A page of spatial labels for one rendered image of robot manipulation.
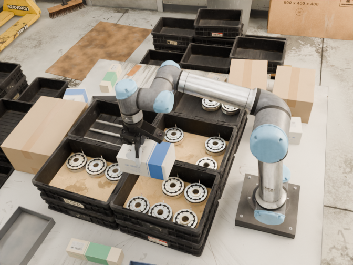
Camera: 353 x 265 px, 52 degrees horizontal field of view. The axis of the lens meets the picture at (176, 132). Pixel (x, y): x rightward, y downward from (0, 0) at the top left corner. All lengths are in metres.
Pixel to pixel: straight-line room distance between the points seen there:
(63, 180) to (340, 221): 1.78
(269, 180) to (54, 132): 1.14
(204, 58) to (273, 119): 2.08
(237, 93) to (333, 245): 1.55
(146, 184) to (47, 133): 0.61
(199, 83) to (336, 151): 1.95
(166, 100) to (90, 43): 3.26
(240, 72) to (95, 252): 1.30
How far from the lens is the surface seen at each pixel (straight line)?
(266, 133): 1.13
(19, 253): 1.86
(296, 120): 2.06
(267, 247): 1.68
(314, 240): 1.74
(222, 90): 1.25
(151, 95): 1.19
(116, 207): 1.54
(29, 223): 1.92
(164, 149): 1.42
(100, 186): 1.75
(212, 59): 3.18
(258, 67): 2.27
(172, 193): 1.63
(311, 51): 4.05
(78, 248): 1.69
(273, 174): 1.30
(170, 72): 1.27
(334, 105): 3.43
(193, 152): 1.80
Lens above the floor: 2.19
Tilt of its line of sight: 46 degrees down
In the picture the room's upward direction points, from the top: 7 degrees counter-clockwise
